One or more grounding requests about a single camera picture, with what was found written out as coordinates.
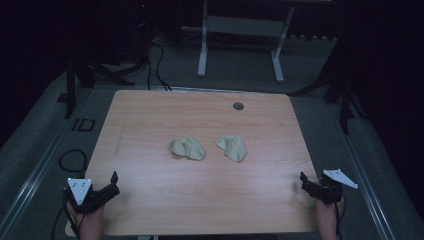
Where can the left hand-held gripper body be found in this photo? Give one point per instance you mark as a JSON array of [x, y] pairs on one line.
[[79, 190]]

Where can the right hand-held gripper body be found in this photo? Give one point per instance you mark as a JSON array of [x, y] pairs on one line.
[[331, 190]]

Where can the pale green ankle sock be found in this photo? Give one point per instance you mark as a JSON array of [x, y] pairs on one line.
[[188, 149], [233, 146]]

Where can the person's right hand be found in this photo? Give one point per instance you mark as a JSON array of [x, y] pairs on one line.
[[328, 213]]

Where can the person's left hand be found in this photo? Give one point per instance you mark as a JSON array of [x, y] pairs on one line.
[[88, 218]]

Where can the black metal stand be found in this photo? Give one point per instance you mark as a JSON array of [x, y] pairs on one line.
[[70, 90], [345, 106]]

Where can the round grey table grommet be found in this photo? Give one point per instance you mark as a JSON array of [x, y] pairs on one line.
[[238, 106]]

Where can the grey metal floor rail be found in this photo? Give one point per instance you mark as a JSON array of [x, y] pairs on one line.
[[36, 176], [363, 180]]

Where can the white metal desk frame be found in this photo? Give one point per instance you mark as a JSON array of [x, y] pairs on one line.
[[243, 26]]

